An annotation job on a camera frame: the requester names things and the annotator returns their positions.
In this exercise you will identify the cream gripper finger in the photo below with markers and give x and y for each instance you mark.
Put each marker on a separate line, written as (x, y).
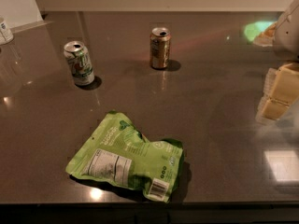
(269, 111)
(282, 84)

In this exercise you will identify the green white soda can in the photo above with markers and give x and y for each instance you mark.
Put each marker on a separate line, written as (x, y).
(79, 62)

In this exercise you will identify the orange soda can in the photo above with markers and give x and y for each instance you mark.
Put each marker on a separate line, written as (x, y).
(160, 39)

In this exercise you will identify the white container at left edge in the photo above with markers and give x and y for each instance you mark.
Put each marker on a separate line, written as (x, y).
(5, 33)

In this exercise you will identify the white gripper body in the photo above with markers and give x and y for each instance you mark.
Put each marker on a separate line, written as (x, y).
(288, 34)

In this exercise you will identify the green snack bag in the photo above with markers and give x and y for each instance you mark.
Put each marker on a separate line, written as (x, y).
(119, 154)

